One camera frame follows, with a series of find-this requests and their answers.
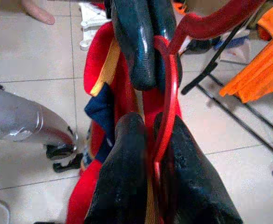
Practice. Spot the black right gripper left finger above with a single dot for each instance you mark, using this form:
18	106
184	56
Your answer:
122	175

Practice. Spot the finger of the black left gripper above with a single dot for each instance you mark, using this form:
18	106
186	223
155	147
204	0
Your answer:
162	18
136	46

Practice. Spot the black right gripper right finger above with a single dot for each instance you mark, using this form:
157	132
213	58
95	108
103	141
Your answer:
197	191

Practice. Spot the red navy yellow polo shirt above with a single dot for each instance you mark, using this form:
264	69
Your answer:
97	58

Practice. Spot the red plastic hanger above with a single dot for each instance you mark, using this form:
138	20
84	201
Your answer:
171	93

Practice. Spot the person bare foot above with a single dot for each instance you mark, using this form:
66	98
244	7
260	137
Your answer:
38	14

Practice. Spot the orange polo shirt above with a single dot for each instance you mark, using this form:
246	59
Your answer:
262	70

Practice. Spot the silver right robot leg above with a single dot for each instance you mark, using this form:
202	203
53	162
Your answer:
22	116

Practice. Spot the black clothes rack frame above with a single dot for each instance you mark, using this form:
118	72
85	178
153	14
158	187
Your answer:
197	80

